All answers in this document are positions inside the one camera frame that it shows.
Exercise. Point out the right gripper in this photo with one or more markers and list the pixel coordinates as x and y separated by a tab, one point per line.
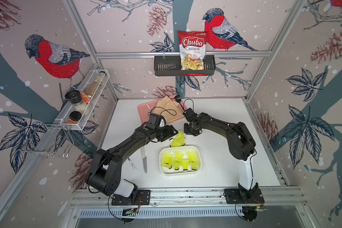
185	132

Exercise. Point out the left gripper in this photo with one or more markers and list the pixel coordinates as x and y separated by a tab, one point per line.
169	132

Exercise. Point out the yellow shuttlecock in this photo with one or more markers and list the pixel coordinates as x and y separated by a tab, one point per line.
167	161

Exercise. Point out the yellow shuttlecock four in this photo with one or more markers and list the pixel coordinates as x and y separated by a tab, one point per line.
178	155

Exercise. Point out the yellow shuttlecock five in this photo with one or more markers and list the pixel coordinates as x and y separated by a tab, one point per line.
176	165

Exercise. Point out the yellow shuttlecock two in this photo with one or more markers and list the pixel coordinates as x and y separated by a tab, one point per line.
194	160

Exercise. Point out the yellow shuttlecock three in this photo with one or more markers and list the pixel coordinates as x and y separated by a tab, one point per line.
185	164

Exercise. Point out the white storage box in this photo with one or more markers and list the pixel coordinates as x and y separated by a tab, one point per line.
183	149

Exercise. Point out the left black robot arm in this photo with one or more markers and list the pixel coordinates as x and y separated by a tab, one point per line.
105	172

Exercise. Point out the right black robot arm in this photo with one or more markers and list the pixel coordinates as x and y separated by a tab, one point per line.
240	143

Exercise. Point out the yellow shuttlecock seven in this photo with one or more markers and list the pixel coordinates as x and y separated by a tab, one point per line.
180	137

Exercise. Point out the yellow cloth napkin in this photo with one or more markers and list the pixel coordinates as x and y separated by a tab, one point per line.
169	109

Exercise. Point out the pink plastic tray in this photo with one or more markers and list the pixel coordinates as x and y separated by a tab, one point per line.
145	109

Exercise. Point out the kitchen knife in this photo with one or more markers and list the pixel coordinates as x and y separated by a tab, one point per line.
144	159

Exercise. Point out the black ladle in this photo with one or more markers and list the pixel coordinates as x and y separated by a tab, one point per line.
179	100

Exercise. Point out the tall spice bottle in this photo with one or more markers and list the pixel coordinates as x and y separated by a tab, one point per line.
99	81

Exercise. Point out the chuba cassava chips bag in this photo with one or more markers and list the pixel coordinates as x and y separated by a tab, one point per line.
192	46

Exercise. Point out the small orange spice jar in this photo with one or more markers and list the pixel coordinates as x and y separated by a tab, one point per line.
74	117

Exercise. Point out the black lid spice jar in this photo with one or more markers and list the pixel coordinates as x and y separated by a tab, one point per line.
75	98

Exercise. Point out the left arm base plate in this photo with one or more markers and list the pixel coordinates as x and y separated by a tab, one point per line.
138	197

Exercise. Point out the black wall basket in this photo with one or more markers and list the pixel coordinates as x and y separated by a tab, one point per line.
176	66

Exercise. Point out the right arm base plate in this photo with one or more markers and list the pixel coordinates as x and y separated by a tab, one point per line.
237	196

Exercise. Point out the clear wall shelf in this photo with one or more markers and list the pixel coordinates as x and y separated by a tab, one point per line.
80	126

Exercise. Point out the wire hook rack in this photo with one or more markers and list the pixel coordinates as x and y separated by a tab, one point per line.
57	141

